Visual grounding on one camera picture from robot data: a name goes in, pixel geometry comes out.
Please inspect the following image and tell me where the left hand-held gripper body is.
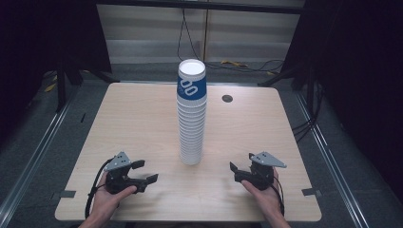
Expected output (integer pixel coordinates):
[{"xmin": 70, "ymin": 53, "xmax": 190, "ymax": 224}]
[{"xmin": 104, "ymin": 151, "xmax": 141, "ymax": 195}]

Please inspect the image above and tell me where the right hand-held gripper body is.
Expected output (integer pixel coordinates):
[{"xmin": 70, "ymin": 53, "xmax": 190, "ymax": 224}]
[{"xmin": 248, "ymin": 151, "xmax": 288, "ymax": 192}]

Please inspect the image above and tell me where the stack of white paper cups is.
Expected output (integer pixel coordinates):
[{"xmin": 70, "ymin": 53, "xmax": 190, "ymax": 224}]
[{"xmin": 176, "ymin": 93, "xmax": 208, "ymax": 166}]

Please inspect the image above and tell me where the person's right hand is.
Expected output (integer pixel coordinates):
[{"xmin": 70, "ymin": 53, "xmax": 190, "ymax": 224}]
[{"xmin": 240, "ymin": 168, "xmax": 285, "ymax": 220}]

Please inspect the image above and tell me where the person's left hand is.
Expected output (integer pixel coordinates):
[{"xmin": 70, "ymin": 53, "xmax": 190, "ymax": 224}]
[{"xmin": 90, "ymin": 172, "xmax": 138, "ymax": 220}]

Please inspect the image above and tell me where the grey tape strip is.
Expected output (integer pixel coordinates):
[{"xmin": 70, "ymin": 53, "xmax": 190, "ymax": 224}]
[
  {"xmin": 58, "ymin": 189, "xmax": 77, "ymax": 200},
  {"xmin": 300, "ymin": 187, "xmax": 323, "ymax": 198}
]

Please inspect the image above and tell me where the black metal stand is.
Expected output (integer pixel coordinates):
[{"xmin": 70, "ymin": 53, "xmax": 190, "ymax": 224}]
[
  {"xmin": 257, "ymin": 62, "xmax": 317, "ymax": 93},
  {"xmin": 54, "ymin": 60, "xmax": 122, "ymax": 114}
]

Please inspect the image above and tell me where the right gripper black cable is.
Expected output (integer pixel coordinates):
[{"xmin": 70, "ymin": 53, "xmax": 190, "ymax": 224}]
[{"xmin": 271, "ymin": 175, "xmax": 286, "ymax": 218}]

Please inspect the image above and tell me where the black floor cable bundle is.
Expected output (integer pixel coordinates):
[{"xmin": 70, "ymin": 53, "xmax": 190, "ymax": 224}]
[{"xmin": 290, "ymin": 83, "xmax": 325, "ymax": 144}]

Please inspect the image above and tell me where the metal floor rail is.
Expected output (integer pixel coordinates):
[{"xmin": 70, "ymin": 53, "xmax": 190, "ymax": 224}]
[
  {"xmin": 0, "ymin": 90, "xmax": 81, "ymax": 220},
  {"xmin": 294, "ymin": 90, "xmax": 373, "ymax": 228}
]

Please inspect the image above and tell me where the black hanging wall cable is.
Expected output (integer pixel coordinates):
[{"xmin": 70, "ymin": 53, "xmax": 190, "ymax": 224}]
[{"xmin": 176, "ymin": 7, "xmax": 286, "ymax": 74}]

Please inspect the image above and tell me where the black horizontal frame bar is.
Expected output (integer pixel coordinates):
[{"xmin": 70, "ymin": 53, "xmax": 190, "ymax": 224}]
[{"xmin": 94, "ymin": 0, "xmax": 306, "ymax": 15}]

